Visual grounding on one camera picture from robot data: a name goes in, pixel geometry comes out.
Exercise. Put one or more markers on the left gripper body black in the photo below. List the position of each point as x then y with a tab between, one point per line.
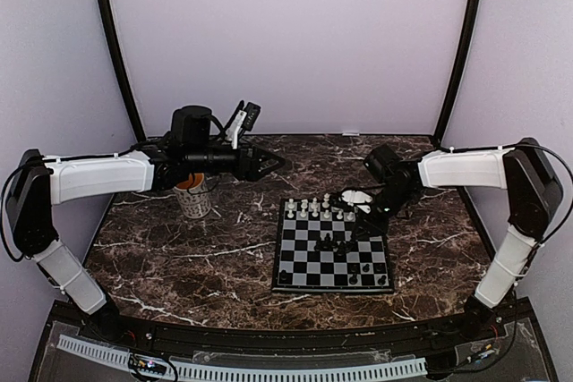
243	172

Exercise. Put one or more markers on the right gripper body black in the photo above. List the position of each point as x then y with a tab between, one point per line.
380	224

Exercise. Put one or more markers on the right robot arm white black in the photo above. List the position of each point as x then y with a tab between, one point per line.
515	189

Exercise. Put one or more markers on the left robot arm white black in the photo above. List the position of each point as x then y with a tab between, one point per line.
196	143

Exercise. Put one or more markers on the pile of black chess pieces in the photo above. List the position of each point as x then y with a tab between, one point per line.
338	247

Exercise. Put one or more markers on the white rook corner piece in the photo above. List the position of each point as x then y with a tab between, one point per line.
291	206

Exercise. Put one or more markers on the black and white chessboard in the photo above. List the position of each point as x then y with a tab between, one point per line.
313	271

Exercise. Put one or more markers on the white patterned mug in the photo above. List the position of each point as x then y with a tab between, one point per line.
192	196

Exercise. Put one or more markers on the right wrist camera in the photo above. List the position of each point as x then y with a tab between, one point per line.
357	199

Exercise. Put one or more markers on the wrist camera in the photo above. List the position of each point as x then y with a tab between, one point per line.
242	120
357	199

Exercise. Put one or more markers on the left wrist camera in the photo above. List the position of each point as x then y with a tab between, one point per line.
242	120

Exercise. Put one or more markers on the white perforated cable duct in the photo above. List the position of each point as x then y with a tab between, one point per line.
218	366

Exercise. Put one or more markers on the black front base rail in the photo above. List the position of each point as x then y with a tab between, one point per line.
511	348

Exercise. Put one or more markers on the black corner frame post left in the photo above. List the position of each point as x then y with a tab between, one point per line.
121	75

